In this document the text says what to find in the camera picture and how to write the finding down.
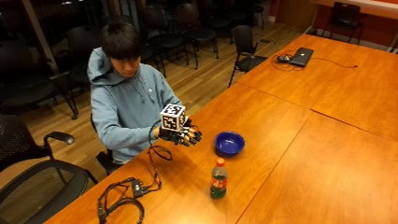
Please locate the blue bowl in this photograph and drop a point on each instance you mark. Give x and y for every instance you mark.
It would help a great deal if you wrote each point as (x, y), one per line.
(229, 143)

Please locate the small black hub box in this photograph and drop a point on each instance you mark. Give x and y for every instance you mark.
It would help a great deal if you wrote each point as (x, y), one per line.
(137, 188)

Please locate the black chair under the person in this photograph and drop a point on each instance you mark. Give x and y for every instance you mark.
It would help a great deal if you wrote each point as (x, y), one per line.
(108, 161)

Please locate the black armchair with metal legs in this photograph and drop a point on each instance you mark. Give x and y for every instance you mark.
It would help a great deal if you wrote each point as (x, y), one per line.
(245, 46)

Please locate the black laptop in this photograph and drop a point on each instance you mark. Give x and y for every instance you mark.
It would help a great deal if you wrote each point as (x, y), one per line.
(301, 56)

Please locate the row of black chairs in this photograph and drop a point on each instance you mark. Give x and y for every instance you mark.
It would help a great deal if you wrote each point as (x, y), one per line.
(82, 40)

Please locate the soda bottle with red label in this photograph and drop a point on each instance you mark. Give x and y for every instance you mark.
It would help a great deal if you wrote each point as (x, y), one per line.
(218, 182)

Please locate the white cube with black markers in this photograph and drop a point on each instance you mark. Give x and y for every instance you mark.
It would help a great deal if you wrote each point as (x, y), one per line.
(172, 117)

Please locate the the person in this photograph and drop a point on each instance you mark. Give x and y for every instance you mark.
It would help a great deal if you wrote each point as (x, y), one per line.
(124, 105)

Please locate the black mesh office chair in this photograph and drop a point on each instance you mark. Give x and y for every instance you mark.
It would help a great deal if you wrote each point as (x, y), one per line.
(19, 140)
(37, 193)

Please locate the black armless chair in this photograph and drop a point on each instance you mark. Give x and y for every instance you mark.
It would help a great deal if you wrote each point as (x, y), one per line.
(345, 15)

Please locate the black power adapter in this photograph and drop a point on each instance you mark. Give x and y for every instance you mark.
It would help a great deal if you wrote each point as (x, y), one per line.
(282, 58)

